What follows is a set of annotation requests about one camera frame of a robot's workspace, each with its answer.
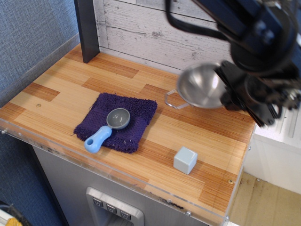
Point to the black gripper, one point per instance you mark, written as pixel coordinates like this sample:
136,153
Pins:
262,99

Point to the small steel bowl with handle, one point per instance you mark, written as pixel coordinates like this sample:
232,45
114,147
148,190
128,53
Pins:
199,86

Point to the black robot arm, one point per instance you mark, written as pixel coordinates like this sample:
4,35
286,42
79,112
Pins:
264,75

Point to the pale grey block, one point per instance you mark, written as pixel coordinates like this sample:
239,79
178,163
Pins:
185,160

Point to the white toy sink unit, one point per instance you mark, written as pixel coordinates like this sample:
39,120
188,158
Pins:
275,152

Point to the purple towel cloth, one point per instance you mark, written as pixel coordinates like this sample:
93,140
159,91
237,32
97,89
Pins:
125,140

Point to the blue grey measuring scoop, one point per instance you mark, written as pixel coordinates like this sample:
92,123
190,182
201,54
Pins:
117,119

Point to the clear acrylic edge guard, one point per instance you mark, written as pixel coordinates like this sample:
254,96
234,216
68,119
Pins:
205,194

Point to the steel button panel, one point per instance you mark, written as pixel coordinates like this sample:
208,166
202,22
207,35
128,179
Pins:
109,211

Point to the yellow black object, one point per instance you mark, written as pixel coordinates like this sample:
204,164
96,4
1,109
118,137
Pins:
10,216

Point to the dark grey left post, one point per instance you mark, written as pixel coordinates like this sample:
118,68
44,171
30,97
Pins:
87,29

